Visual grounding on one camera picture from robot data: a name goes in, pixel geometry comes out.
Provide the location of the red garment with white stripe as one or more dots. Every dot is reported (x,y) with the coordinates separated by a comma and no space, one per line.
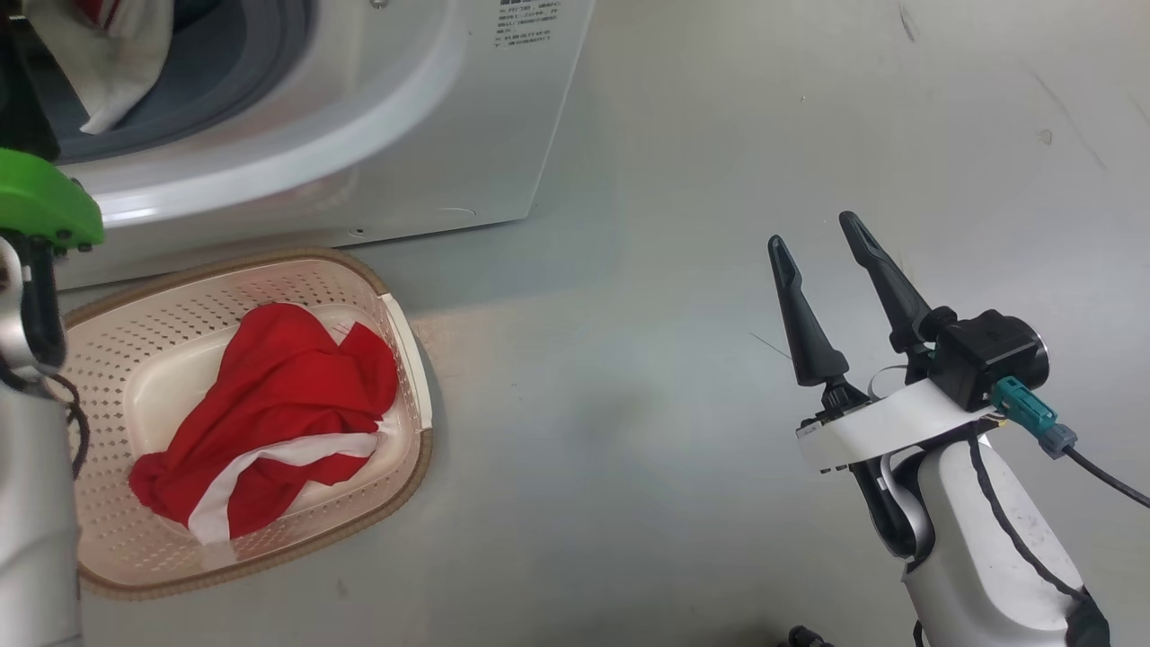
(287,386)

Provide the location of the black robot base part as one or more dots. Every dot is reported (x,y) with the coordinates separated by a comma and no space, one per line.
(804,638)

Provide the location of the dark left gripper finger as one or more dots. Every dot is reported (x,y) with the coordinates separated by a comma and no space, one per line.
(22,108)

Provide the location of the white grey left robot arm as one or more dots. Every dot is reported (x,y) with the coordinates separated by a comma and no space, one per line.
(31,503)

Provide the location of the white front-load washing machine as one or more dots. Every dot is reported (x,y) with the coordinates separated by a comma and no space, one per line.
(386,117)

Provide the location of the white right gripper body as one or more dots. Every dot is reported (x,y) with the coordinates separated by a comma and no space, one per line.
(885,422)

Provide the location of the cream perforated laundry basket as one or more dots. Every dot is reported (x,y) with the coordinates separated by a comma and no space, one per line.
(117,359)

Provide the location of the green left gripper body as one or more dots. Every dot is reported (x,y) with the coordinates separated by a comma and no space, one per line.
(45,202)

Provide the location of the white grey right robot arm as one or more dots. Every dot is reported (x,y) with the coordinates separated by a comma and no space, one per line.
(961,548)

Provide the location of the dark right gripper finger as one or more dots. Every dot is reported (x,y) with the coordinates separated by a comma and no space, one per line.
(894,288)
(809,332)

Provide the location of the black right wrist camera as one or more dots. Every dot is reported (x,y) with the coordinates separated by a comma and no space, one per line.
(988,355)

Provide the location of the white red printed garment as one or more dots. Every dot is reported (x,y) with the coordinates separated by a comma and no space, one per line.
(112,67)

